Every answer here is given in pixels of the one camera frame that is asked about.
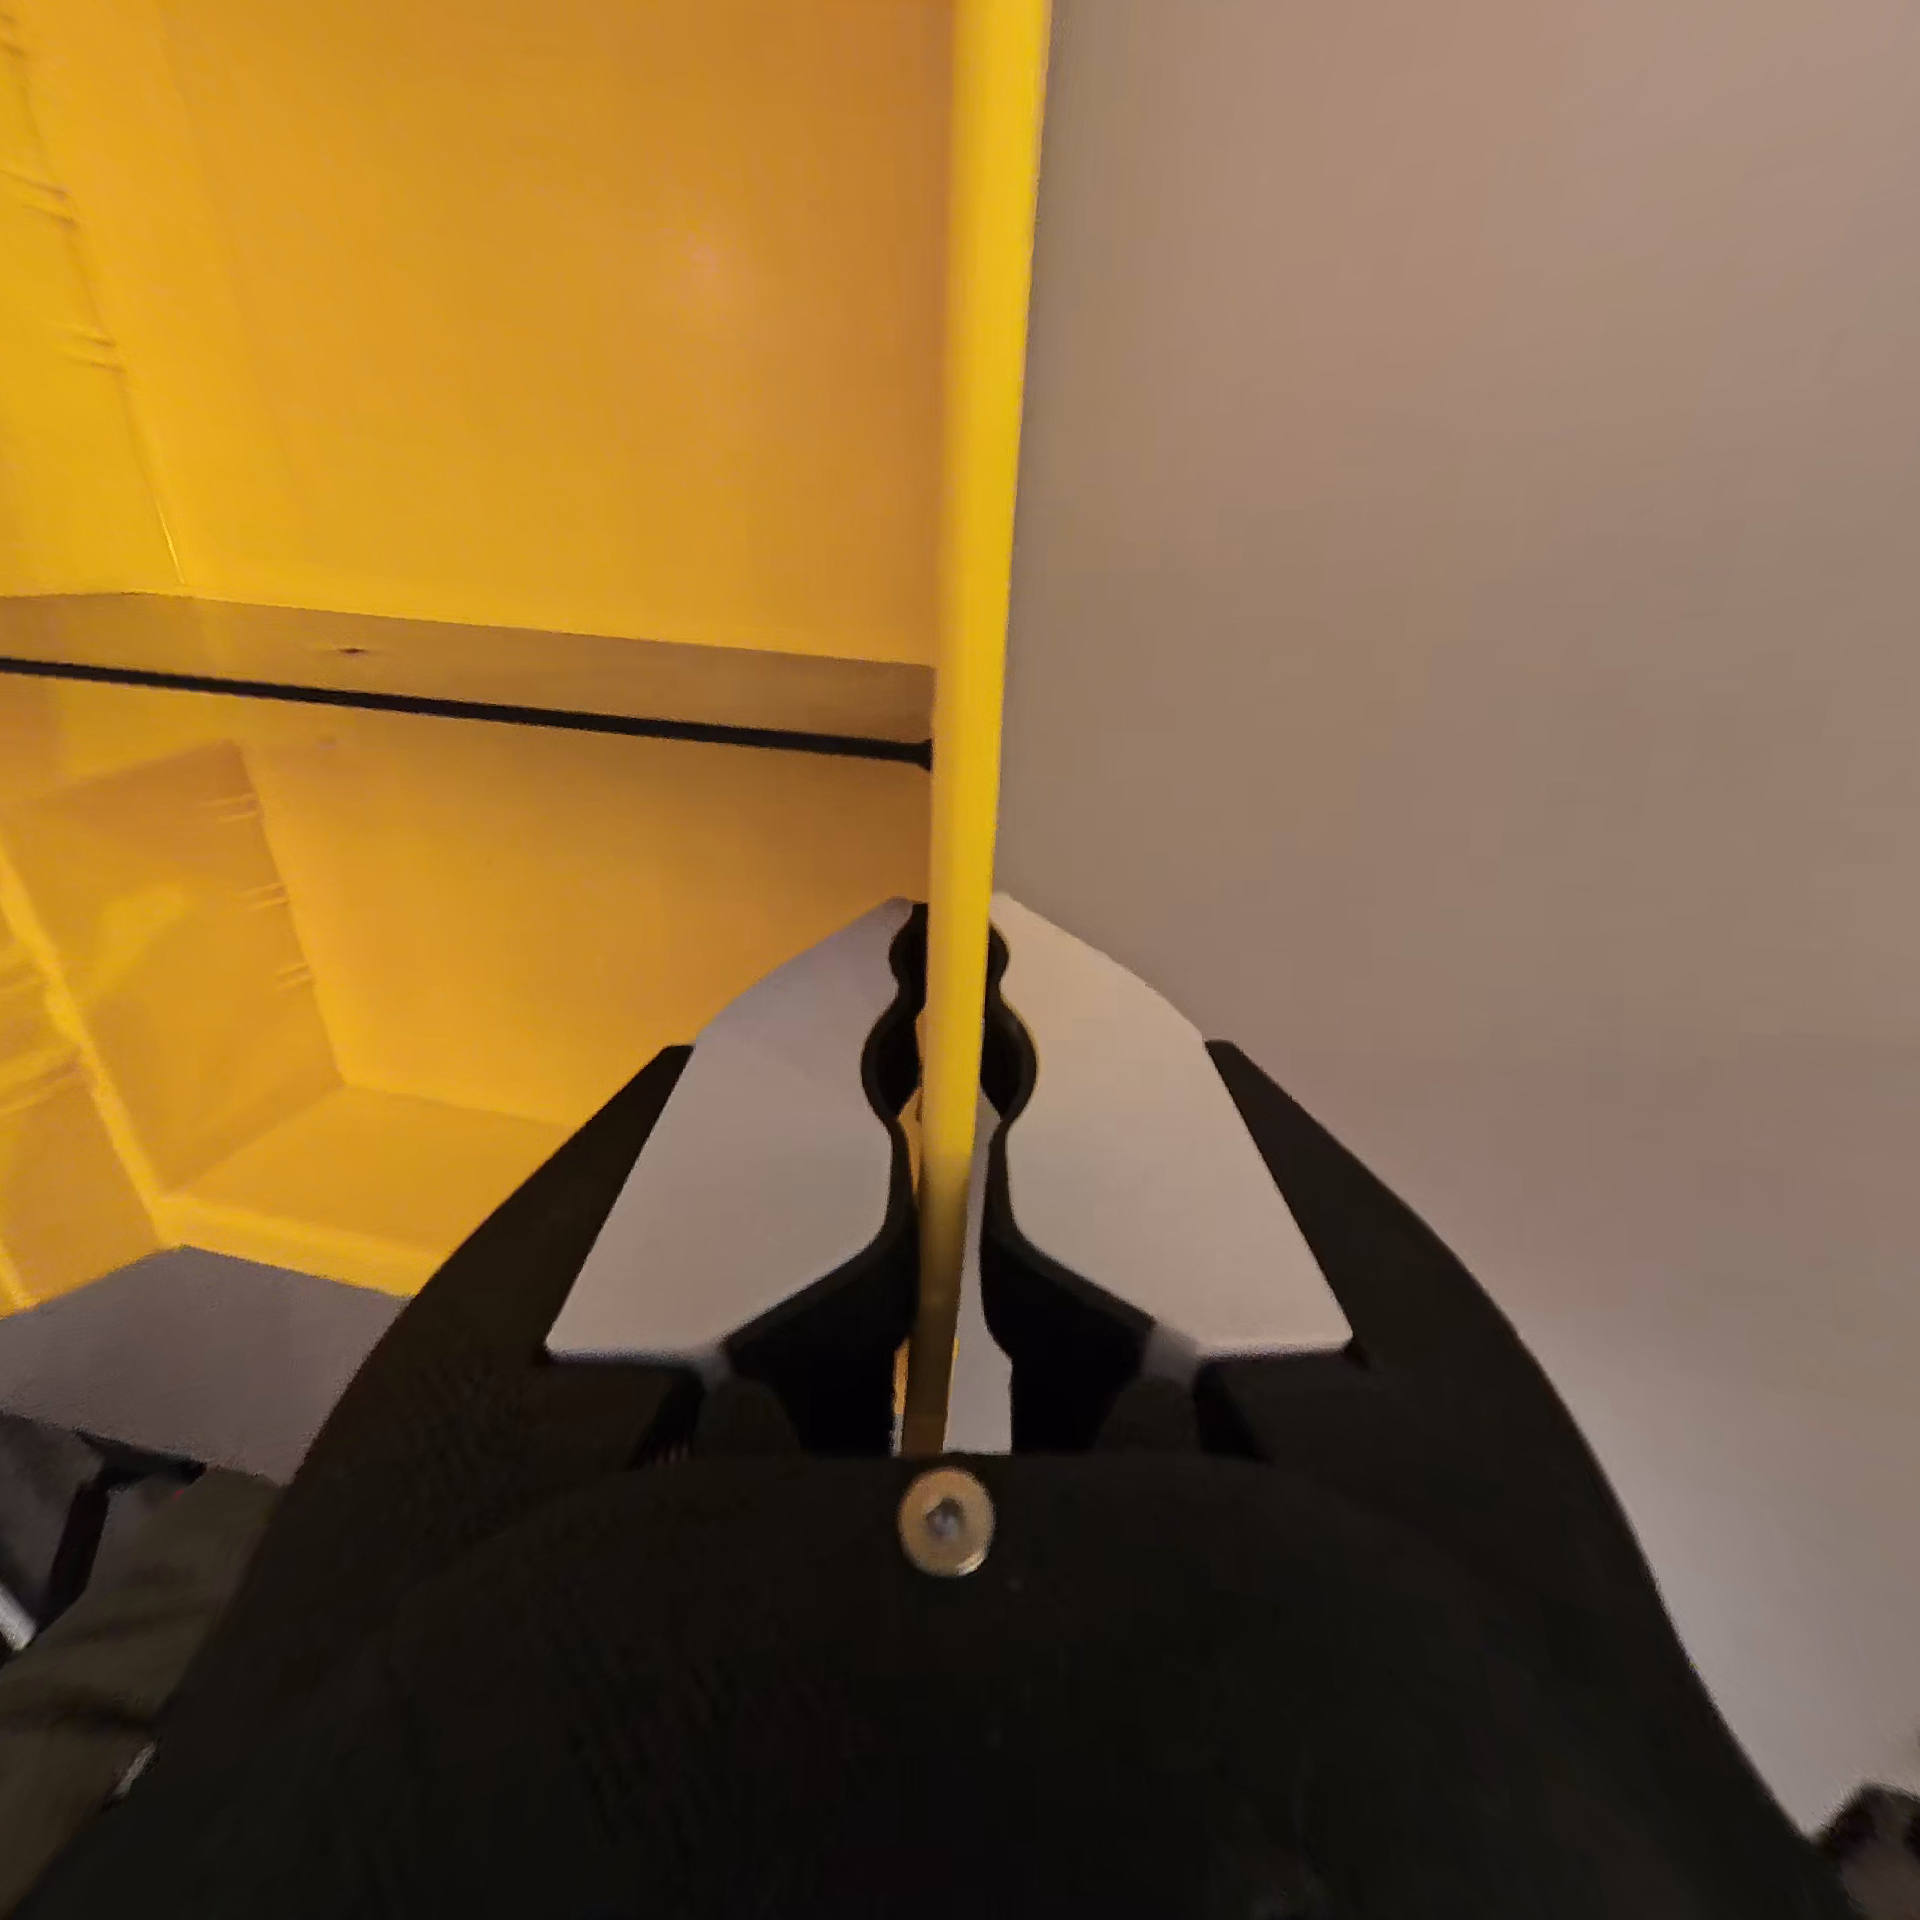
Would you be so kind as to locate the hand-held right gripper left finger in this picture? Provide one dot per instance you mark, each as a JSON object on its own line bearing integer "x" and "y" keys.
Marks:
{"x": 750, "y": 1185}

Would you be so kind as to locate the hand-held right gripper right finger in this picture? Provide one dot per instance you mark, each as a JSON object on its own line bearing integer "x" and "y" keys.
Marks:
{"x": 1156, "y": 1172}

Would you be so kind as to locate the yellow plastic bin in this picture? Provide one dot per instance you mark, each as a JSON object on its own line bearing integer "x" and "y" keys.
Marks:
{"x": 525, "y": 301}

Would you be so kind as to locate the black bin divider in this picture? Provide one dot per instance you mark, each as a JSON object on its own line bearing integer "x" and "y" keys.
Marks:
{"x": 525, "y": 668}

